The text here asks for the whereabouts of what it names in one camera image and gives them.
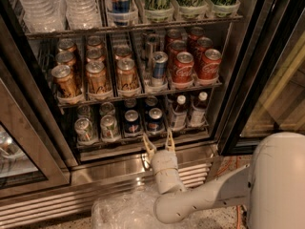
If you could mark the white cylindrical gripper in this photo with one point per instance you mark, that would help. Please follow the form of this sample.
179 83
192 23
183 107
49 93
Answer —
163 160

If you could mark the pepsi can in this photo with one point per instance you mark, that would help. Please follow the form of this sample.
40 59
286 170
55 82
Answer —
155 122
130 104
151 102
132 123

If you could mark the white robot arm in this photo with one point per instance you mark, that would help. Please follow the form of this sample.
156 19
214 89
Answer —
271 187

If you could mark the silver can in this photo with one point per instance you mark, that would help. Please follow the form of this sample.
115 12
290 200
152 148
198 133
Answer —
85 111
107 108
84 129
109 127

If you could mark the front third-column orange can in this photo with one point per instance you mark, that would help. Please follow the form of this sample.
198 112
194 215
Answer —
127 75

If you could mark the third-column orange can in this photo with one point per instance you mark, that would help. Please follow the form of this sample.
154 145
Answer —
127 75
121 52

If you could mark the front left silver can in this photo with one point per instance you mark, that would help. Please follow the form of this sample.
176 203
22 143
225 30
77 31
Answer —
84 129

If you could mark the front left coca-cola can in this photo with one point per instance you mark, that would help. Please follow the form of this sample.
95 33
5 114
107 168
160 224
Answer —
182 67

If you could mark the coca-cola can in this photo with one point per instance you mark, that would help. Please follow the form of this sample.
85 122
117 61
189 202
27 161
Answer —
182 67
174 49
209 64
202 44
172 35
194 33

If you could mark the back left silver can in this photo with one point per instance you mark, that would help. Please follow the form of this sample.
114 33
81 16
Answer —
85 111

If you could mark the small red bull can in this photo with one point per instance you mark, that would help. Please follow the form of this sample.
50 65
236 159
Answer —
159 65

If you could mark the front second-column orange can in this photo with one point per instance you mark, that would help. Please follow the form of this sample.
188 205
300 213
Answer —
97 77

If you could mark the second-column orange can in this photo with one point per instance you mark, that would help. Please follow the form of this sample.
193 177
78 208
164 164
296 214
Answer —
95 55
95 42
97 77

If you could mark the front right coca-cola can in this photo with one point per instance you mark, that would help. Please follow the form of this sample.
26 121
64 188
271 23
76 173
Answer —
209 64

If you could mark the middle left coca-cola can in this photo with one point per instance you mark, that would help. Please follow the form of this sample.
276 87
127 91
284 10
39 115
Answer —
174 49

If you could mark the back third-column orange can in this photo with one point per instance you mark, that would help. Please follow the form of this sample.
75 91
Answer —
121 52

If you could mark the stainless steel display fridge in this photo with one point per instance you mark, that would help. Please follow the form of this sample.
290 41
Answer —
108 167

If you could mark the front left orange can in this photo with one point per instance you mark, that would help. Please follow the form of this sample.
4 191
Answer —
64 77

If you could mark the back left coca-cola can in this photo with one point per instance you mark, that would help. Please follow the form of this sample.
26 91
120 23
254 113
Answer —
172 35

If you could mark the middle right coca-cola can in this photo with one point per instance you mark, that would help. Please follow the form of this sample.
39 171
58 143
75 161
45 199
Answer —
202 44

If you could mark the middle second-column orange can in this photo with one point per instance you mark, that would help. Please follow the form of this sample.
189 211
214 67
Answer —
95 55

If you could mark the right fridge glass door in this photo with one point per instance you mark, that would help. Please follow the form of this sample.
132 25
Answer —
269 97

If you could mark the fridge glass door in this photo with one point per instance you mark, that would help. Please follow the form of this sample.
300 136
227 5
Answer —
269 97
29 161

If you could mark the back right coca-cola can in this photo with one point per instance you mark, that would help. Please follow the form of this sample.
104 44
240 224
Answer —
194 33

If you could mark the back second-column orange can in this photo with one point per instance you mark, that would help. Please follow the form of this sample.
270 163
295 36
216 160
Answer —
95 42

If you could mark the middle left orange can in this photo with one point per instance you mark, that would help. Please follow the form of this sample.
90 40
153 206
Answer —
67 58

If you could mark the left fridge glass door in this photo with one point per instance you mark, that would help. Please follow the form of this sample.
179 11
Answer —
29 161

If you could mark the back left orange can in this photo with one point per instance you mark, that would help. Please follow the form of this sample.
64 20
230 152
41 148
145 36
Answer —
66 44

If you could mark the tall red bull can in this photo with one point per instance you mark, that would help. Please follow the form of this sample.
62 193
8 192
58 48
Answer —
119 8

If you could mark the left white-cap bottle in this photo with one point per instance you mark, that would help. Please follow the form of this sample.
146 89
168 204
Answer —
178 113

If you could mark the white-cap bottle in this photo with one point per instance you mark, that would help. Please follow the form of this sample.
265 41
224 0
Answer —
198 109
178 113

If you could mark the right white-cap bottle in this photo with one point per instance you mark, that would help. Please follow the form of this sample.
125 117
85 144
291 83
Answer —
198 109

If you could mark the clear plastic wrap bundle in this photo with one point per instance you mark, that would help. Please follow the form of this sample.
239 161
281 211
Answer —
131 211

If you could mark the right water bottle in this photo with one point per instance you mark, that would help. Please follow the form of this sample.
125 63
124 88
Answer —
83 14

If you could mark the water bottle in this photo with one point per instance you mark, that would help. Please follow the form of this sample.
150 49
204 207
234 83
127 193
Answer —
83 14
44 15

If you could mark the left water bottle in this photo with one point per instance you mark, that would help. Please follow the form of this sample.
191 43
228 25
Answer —
44 15

